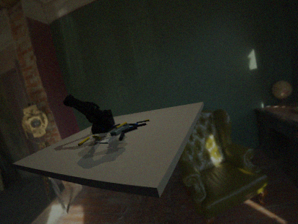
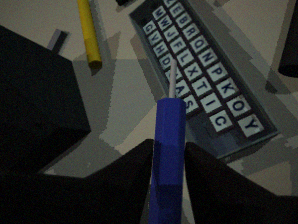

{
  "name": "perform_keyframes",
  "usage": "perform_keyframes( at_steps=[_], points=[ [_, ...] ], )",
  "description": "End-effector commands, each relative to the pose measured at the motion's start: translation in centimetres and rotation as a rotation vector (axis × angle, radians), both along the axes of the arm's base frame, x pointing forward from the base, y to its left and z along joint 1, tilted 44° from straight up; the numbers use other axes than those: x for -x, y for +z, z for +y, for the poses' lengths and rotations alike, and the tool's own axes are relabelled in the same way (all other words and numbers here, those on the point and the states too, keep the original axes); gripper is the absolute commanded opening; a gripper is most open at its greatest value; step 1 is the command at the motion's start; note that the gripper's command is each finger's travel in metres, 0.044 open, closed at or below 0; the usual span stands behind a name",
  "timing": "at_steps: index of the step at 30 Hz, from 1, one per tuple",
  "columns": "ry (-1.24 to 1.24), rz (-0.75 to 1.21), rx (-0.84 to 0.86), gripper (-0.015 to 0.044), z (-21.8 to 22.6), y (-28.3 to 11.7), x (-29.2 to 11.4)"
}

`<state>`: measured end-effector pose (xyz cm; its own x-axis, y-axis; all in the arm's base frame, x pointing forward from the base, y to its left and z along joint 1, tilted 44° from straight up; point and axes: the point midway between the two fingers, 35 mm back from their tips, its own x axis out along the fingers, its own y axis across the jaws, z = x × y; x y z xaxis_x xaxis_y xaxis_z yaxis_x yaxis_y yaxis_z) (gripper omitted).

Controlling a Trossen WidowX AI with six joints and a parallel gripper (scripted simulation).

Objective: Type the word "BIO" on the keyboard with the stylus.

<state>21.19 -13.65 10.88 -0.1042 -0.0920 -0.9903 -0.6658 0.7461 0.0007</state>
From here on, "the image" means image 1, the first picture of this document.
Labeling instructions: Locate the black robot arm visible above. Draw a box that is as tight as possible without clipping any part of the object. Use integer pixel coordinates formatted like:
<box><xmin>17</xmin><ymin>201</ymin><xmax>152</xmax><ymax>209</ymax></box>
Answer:
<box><xmin>63</xmin><ymin>94</ymin><xmax>113</xmax><ymax>126</ymax></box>

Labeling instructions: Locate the dark grey keyboard with keys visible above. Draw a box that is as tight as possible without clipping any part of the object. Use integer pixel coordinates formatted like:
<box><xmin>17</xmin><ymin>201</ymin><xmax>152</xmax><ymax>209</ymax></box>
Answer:
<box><xmin>110</xmin><ymin>124</ymin><xmax>129</xmax><ymax>136</ymax></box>

